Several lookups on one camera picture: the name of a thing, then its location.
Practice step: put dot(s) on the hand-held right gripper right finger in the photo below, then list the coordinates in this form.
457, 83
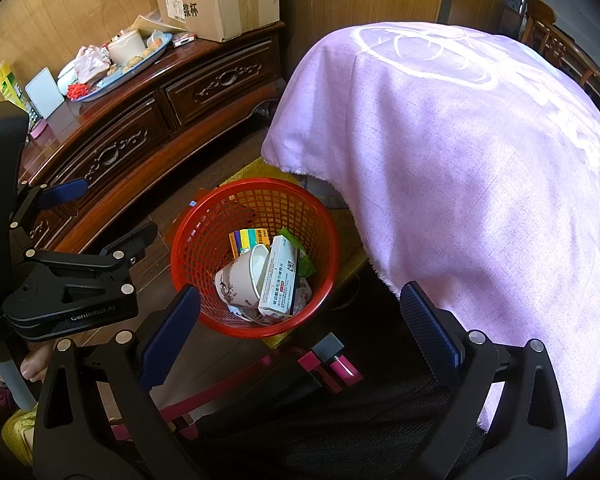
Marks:
430, 335

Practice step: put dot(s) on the yellow textured cloth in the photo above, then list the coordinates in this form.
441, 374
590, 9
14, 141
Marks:
22, 435

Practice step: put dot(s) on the green and yellow box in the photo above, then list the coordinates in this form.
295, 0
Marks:
9, 85

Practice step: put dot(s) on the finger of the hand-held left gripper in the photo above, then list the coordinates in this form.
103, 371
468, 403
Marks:
67, 191
135, 242

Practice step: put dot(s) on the purple printed blanket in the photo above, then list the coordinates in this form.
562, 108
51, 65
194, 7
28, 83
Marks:
455, 185

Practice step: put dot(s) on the patterned paper cup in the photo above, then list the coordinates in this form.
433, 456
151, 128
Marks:
237, 280

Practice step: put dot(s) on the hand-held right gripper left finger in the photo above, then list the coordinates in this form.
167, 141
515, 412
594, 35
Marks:
170, 340

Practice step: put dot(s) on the orange cardboard box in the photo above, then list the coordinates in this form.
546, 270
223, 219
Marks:
245, 242

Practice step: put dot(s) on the white cup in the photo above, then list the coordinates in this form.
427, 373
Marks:
125, 47

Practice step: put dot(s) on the dark carved wooden sideboard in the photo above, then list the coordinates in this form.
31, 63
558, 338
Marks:
130, 130

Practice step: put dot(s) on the clear plastic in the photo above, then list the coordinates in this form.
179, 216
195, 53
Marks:
304, 292

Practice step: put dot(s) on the white tissue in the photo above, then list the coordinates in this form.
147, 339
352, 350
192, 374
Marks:
250, 314

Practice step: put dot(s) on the blue rimmed plate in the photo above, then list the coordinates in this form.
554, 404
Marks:
152, 53

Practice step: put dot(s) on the wooden chair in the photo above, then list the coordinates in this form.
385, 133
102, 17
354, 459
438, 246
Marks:
555, 45

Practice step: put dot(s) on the small red packet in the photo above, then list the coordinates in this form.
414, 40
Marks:
184, 40

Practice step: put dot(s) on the black mesh chair seat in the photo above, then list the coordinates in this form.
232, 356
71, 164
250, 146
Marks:
330, 435

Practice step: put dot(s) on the white medicine box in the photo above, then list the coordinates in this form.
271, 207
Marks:
280, 280

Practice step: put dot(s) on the red mesh basket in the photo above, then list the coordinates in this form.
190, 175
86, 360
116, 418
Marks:
200, 240

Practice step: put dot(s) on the green packet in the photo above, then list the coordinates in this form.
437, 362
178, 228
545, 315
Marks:
305, 265

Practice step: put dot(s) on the pink stool frame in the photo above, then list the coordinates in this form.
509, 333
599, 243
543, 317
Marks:
340, 367

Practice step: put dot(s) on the small white table mirror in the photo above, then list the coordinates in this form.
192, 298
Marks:
45, 94

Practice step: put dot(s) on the person's left hand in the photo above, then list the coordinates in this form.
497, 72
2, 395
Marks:
37, 365

